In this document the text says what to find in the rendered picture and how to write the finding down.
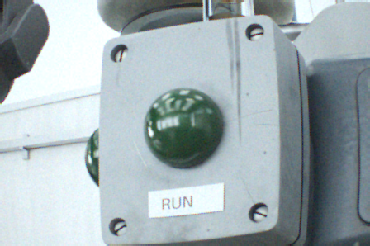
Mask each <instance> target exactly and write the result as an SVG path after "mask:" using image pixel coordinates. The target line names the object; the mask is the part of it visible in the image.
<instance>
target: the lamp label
mask: <svg viewBox="0 0 370 246"><path fill-rule="evenodd" d="M223 200H224V183H218V184H212V185H206V186H199V187H189V188H175V189H169V190H162V191H151V192H149V218H152V217H165V216H171V215H190V214H197V213H204V212H211V211H222V210H223Z"/></svg>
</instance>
